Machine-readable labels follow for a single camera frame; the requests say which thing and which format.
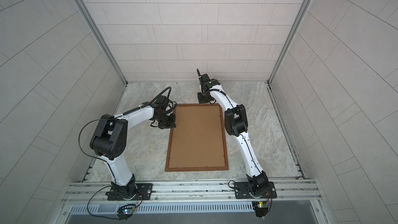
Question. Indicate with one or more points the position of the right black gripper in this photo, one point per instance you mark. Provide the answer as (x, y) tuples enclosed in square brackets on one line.
[(202, 99)]

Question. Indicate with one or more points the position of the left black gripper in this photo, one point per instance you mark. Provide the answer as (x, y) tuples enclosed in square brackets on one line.
[(171, 124)]

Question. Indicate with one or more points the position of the brown cardboard backing board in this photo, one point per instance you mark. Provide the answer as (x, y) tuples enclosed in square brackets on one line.
[(197, 137)]

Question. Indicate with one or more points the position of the brown wooden picture frame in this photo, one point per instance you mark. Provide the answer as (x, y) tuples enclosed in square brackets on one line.
[(196, 168)]

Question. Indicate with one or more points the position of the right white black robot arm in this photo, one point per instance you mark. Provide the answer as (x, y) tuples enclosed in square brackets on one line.
[(236, 125)]

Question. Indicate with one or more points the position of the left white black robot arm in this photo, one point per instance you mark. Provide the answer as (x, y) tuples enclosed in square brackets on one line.
[(110, 139)]

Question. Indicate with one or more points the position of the left controller circuit board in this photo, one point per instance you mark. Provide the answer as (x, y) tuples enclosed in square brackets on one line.
[(126, 211)]

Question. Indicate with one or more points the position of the controller circuit board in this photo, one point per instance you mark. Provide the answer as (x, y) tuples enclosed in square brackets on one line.
[(126, 211), (260, 208)]

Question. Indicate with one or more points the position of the right controller circuit board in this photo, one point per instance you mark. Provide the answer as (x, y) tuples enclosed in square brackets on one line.
[(260, 208)]

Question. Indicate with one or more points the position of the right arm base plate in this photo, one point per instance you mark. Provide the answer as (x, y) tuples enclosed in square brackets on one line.
[(242, 191)]

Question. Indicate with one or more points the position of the aluminium mounting rail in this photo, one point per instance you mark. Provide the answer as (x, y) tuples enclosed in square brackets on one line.
[(220, 190)]

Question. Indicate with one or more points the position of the right corner aluminium post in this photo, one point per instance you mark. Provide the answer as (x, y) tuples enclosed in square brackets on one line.
[(294, 29)]

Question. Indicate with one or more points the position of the corner aluminium post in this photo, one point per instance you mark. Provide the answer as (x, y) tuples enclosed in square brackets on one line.
[(294, 29), (99, 38)]

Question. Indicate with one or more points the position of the left corner aluminium post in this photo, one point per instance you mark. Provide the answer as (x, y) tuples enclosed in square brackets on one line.
[(99, 38)]

